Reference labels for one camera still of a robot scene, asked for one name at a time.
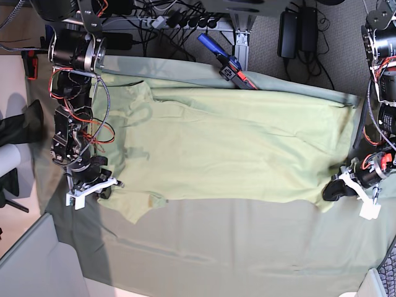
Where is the light green T-shirt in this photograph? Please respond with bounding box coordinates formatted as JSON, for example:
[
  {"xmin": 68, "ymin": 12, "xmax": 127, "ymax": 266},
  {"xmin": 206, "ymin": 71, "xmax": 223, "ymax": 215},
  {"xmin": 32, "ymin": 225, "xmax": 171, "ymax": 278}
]
[{"xmin": 93, "ymin": 74, "xmax": 355, "ymax": 223}]

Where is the red and black clamp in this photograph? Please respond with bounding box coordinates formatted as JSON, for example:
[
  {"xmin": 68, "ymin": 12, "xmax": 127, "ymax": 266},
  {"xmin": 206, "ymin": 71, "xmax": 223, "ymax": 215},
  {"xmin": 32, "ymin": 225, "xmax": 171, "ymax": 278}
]
[{"xmin": 21, "ymin": 51, "xmax": 38, "ymax": 80}]

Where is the dark green cloth pile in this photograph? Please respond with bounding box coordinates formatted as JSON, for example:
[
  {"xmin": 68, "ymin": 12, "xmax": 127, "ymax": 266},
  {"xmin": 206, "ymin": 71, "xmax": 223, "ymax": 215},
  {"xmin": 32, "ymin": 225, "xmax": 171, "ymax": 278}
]
[{"xmin": 1, "ymin": 100, "xmax": 44, "ymax": 146}]

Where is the grey storage bin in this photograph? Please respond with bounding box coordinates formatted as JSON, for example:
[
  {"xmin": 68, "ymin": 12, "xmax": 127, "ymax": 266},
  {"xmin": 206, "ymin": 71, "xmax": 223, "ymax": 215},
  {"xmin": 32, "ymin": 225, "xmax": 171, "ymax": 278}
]
[{"xmin": 1, "ymin": 213, "xmax": 89, "ymax": 296}]

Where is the silver aluminium table leg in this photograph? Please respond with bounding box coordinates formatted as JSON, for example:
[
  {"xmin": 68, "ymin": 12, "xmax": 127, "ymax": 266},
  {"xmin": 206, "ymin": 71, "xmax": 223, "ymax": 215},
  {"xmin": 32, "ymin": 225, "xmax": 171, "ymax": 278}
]
[{"xmin": 230, "ymin": 13, "xmax": 256, "ymax": 71}]

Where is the black power adapter brick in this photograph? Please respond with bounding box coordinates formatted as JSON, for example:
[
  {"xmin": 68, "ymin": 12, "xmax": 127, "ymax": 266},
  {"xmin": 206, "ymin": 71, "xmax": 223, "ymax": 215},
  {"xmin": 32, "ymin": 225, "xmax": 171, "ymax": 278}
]
[{"xmin": 277, "ymin": 11, "xmax": 298, "ymax": 59}]

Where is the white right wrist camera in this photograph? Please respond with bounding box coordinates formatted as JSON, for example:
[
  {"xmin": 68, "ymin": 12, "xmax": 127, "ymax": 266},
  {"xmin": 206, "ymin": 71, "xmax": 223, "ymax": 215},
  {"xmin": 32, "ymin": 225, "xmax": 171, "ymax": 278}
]
[{"xmin": 65, "ymin": 192, "xmax": 86, "ymax": 210}]

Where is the blue and orange clamp tool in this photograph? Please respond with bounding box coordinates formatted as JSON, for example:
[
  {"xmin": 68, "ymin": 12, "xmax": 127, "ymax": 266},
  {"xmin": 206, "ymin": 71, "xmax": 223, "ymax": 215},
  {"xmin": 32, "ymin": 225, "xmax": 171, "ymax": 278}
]
[{"xmin": 197, "ymin": 33, "xmax": 258, "ymax": 90}]

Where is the grey-green table cloth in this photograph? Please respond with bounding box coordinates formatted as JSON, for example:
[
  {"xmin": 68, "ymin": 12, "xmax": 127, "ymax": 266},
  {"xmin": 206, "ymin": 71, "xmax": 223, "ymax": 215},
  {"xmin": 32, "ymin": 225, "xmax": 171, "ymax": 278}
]
[{"xmin": 28, "ymin": 55, "xmax": 395, "ymax": 296}]

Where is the white cylinder roll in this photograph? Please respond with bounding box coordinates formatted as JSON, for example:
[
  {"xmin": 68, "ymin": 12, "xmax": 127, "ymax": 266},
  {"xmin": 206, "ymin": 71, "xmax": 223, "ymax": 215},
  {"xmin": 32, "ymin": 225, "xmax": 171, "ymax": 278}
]
[{"xmin": 0, "ymin": 144, "xmax": 21, "ymax": 177}]

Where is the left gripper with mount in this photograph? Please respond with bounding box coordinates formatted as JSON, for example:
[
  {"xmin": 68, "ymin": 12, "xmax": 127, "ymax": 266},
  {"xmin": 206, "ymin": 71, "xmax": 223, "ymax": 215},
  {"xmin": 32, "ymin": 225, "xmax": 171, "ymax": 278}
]
[{"xmin": 322, "ymin": 152, "xmax": 395, "ymax": 201}]

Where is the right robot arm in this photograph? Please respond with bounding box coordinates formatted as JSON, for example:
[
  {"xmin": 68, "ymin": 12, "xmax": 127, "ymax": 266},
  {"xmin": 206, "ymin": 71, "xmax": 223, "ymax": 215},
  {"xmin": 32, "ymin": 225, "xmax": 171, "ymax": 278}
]
[{"xmin": 31, "ymin": 1, "xmax": 122, "ymax": 205}]

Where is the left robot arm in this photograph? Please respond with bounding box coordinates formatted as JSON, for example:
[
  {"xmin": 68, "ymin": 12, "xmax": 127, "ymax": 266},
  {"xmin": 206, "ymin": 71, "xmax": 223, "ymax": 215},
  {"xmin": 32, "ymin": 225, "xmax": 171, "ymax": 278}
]
[{"xmin": 322, "ymin": 1, "xmax": 395, "ymax": 205}]

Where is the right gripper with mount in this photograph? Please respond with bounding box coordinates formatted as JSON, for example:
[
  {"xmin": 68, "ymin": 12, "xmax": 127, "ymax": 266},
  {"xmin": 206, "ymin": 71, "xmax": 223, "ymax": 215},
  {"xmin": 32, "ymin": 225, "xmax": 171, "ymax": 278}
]
[{"xmin": 67, "ymin": 166, "xmax": 124, "ymax": 200}]

